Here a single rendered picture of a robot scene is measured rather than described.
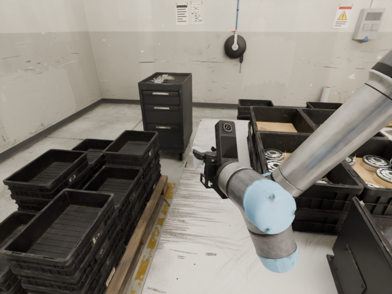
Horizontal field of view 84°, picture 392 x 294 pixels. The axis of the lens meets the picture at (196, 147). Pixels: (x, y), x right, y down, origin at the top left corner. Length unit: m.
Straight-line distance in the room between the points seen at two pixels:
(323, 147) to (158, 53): 4.03
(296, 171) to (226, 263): 0.43
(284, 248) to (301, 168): 0.16
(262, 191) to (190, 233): 0.55
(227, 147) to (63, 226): 1.04
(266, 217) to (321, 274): 0.54
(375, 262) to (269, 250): 0.31
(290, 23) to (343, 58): 1.04
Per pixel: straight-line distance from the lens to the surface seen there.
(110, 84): 4.85
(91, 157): 2.11
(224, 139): 0.51
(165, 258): 0.82
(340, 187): 0.84
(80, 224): 1.33
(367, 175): 1.17
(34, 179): 1.82
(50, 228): 1.38
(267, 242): 0.43
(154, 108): 2.34
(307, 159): 0.49
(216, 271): 0.79
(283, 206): 0.37
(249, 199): 0.37
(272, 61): 4.24
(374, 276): 0.70
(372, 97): 0.47
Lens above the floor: 1.37
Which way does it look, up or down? 28 degrees down
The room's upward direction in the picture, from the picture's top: straight up
